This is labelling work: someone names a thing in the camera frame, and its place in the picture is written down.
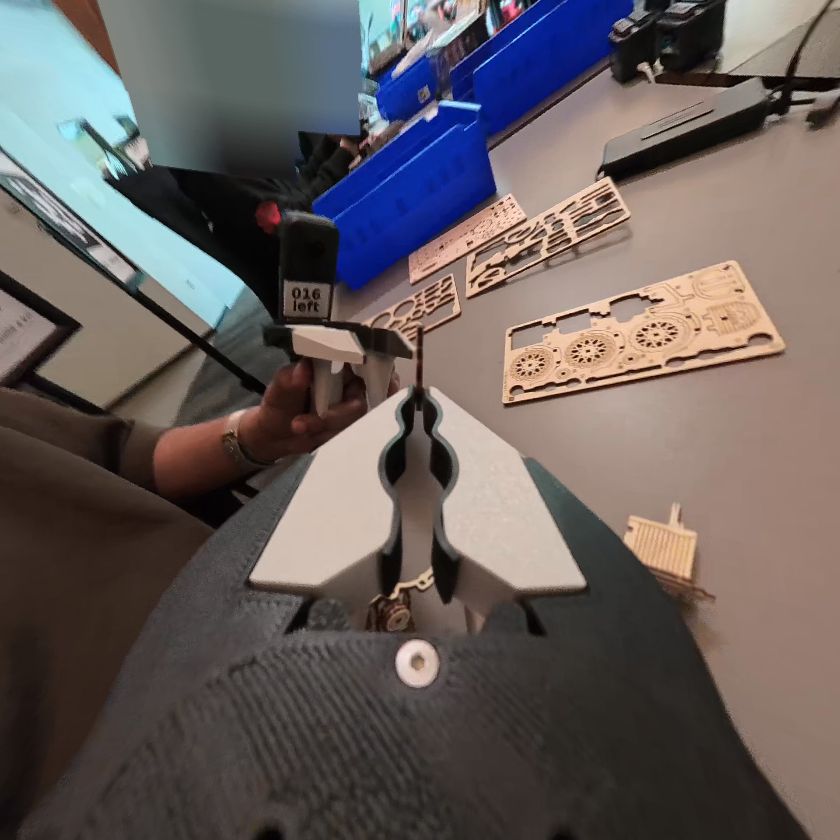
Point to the framed marker poster on stand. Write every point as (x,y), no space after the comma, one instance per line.
(65,226)

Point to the wooden sheet with fine parts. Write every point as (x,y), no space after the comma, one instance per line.
(472,236)

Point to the small ribbed wooden model part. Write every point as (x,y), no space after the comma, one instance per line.
(659,548)

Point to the partly built wooden model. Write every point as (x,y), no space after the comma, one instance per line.
(394,613)

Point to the blue plastic bin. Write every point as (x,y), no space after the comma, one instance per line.
(544,72)
(407,210)
(400,92)

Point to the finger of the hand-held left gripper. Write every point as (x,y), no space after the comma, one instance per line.
(325,344)
(377,374)

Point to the white plug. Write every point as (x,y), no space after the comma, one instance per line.
(646,69)

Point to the person's brown clothing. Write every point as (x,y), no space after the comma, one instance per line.
(65,590)

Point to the black battery charger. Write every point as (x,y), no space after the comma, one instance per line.
(633,39)
(689,33)

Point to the small brown wooden piece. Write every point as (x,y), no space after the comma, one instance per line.
(418,367)

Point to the person's left forearm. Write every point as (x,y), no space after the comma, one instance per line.
(190,459)

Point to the person's left hand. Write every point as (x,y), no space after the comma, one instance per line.
(289,420)

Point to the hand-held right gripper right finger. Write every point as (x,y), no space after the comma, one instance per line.
(512,525)

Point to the black power adapter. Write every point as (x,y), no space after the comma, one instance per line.
(682,131)

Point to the wooden sheet with long cutouts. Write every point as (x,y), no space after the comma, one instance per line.
(613,207)

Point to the small wooden sheet oval cutouts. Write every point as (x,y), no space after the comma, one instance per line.
(454,298)

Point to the framed black-white marker poster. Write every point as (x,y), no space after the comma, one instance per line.
(26,334)

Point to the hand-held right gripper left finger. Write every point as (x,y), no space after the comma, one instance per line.
(321,525)

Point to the wooden sheet with wheel parts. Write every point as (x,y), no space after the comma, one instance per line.
(682,295)

